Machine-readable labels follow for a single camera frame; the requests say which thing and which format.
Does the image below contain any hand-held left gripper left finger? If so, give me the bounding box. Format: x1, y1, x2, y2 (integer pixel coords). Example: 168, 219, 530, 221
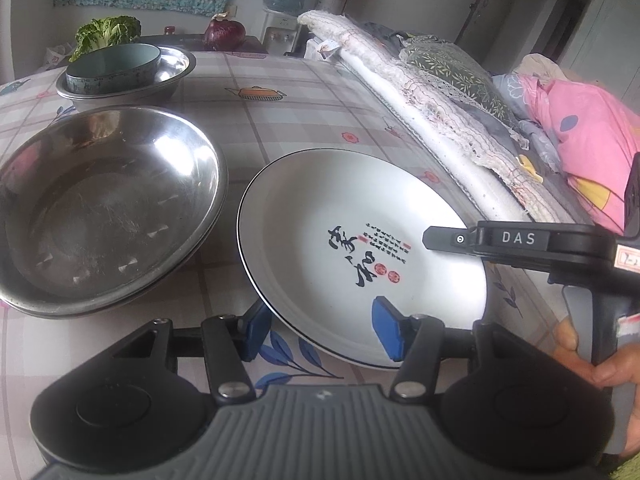
117, 300, 273, 406

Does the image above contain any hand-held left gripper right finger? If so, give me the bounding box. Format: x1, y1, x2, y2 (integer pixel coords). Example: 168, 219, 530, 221
372, 296, 531, 403

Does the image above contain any rolled white mat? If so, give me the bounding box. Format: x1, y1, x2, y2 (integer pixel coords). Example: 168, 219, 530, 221
297, 9, 591, 233

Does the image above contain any white printed plate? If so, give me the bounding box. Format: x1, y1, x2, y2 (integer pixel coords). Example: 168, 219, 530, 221
236, 148, 488, 368

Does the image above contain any plaid printed tablecloth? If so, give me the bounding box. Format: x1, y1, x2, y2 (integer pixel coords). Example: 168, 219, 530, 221
0, 50, 566, 411

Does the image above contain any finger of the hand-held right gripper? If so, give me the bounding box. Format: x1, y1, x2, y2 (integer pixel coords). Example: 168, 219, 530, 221
422, 220, 616, 281

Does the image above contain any beige cloth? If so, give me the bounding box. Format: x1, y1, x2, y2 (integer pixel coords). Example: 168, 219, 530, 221
520, 52, 576, 81

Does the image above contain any grey quilt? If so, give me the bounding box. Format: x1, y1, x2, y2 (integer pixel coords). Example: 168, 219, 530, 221
357, 21, 566, 171

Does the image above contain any pink blanket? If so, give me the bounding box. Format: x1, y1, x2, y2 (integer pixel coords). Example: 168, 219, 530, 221
517, 72, 640, 233

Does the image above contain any small steel bowl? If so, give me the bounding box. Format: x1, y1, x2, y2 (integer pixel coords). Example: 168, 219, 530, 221
56, 45, 197, 111

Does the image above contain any teal ceramic bowl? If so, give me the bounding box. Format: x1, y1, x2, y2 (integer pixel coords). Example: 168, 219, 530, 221
65, 43, 162, 96

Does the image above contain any person's right hand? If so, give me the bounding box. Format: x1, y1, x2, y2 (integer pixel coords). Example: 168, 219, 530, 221
554, 319, 640, 388

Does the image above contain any white plastic bag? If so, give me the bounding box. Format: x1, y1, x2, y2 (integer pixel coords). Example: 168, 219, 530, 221
45, 45, 76, 68

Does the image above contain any napa cabbage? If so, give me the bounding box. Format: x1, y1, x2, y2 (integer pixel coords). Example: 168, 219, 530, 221
70, 16, 142, 61

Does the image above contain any green floral pillow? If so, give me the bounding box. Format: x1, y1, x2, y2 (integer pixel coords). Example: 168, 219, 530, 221
400, 42, 521, 131

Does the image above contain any wooden wardrobe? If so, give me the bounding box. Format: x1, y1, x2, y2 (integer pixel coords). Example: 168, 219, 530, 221
455, 0, 596, 61

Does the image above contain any dark side table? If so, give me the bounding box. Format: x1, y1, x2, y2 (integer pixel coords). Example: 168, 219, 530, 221
140, 34, 266, 53

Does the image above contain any red cabbage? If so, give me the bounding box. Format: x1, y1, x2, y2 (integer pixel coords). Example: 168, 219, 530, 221
202, 14, 247, 52

